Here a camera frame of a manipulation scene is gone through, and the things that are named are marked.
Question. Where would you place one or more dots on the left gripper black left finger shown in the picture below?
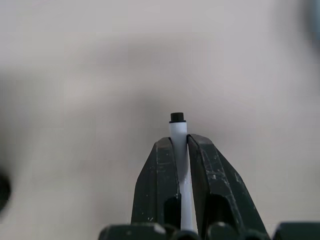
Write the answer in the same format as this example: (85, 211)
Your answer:
(155, 185)

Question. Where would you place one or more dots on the white marker with black cap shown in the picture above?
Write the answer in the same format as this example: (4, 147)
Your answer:
(178, 130)

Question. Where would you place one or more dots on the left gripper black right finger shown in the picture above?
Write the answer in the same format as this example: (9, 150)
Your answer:
(220, 190)

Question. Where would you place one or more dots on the black plastic cup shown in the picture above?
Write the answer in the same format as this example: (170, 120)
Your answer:
(3, 190)

